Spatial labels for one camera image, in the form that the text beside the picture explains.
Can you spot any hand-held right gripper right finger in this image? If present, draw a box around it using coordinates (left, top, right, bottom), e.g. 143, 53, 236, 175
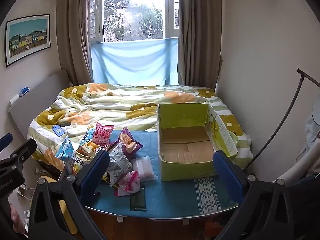
212, 150, 294, 240

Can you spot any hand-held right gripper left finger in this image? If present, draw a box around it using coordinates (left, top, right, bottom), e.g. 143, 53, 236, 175
29, 150, 110, 240

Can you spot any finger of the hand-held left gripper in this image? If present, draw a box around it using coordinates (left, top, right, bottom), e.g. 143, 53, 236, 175
0, 138, 37, 170
0, 133, 13, 153

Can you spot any white grey snack bag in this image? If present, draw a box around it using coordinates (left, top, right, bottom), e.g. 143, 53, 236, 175
106, 142, 133, 187

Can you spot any pink white snack bag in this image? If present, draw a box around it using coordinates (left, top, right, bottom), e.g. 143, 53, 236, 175
114, 171, 140, 197

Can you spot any light blue snack bag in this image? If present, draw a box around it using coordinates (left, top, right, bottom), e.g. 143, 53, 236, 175
55, 135, 76, 167

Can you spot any green cardboard box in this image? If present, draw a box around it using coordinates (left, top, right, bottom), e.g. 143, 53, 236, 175
157, 102, 238, 182

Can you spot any dark green packet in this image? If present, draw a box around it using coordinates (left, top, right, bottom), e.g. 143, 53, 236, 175
130, 186, 147, 212

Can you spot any person's left hand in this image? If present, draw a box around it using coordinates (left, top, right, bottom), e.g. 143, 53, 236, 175
10, 204, 27, 234

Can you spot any orange snack bag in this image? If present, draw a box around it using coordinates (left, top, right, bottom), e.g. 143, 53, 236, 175
75, 141, 102, 158

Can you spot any blue white circles snack bag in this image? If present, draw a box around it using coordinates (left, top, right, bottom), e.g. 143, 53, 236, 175
81, 129, 97, 145

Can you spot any pink striped snack bag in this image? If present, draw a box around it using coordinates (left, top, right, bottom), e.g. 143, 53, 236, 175
92, 122, 115, 145

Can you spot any blue phone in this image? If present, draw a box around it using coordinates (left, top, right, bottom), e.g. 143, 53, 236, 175
52, 124, 64, 137

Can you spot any purple snack bag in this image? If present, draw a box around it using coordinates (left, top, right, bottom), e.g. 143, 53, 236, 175
118, 127, 144, 160

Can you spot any clear plastic packet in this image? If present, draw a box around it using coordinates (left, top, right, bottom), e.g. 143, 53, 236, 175
131, 156, 159, 182

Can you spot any grey headboard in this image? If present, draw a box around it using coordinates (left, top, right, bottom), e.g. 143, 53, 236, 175
7, 69, 73, 140

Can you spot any yellow box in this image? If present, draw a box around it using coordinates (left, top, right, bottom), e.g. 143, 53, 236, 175
59, 200, 78, 235

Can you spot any blue table mat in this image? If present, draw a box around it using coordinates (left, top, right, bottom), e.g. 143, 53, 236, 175
85, 130, 238, 218

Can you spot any white chair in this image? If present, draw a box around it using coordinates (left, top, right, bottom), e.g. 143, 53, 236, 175
274, 100, 320, 185

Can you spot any floral quilt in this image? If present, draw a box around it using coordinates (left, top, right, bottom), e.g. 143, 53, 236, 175
27, 82, 254, 165

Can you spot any framed houses picture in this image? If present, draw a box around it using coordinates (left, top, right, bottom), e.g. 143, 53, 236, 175
5, 14, 52, 68

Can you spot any brown curtain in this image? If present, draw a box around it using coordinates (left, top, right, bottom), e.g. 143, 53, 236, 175
55, 0, 105, 85
177, 0, 223, 93

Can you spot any light blue window cloth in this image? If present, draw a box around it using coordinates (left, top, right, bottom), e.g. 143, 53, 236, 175
90, 37, 179, 85

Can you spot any black arc lamp stand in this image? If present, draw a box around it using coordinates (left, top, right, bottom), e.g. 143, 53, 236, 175
246, 67, 320, 173

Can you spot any window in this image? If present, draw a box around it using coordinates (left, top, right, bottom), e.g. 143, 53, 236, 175
87, 0, 180, 43

